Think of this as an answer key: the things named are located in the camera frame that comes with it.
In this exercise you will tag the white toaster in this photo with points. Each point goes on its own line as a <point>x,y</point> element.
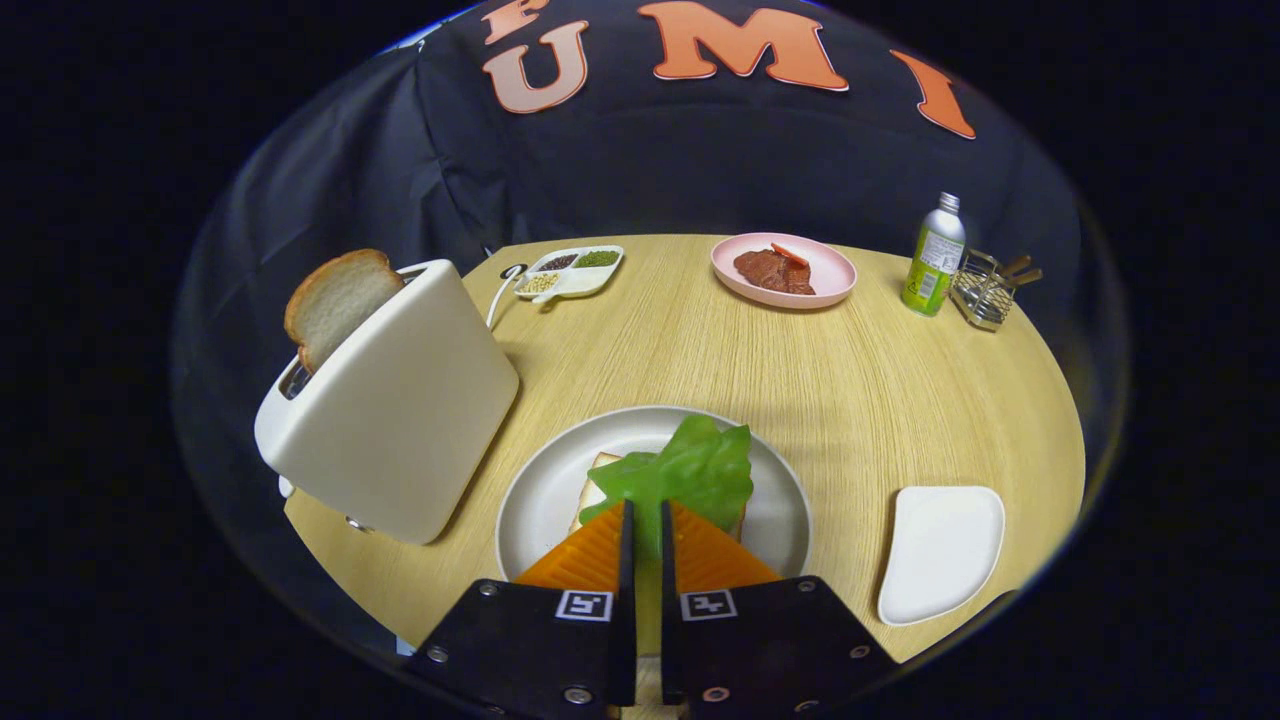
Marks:
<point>400,420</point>

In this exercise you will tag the silver bottle with green label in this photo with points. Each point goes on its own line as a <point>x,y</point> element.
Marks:
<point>933,260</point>

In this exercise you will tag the pile of green beans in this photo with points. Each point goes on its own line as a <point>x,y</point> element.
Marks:
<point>597,258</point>

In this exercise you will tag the round white plate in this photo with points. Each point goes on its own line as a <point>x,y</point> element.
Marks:
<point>540,500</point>

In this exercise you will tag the bread slice with ham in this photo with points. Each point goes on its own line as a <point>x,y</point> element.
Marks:
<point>592,495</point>

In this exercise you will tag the small white curved dish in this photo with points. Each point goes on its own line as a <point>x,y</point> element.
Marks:
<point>940,550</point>

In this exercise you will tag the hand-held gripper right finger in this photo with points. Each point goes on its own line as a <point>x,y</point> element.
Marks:
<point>670,600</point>

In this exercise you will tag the orange-red food strip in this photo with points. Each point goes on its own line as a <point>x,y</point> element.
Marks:
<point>790,255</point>

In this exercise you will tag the white divided dish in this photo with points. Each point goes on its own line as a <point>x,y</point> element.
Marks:
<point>580,282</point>

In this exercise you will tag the plain toast bread slice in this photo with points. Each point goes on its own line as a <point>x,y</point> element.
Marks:
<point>340,300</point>

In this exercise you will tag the pink plate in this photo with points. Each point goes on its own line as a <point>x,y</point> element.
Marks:
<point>830,275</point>

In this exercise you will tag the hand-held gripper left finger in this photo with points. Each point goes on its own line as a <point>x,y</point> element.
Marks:
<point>626,600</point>

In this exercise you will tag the green lettuce leaf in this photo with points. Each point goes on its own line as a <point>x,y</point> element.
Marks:
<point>690,470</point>

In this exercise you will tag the red meat slices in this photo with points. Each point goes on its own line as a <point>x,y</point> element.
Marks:
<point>765,272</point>

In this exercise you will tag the pile of dark beans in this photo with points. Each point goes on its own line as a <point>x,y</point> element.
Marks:
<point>558,262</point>

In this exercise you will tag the pile of yellow beans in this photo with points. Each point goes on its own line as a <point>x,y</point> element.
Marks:
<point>540,283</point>

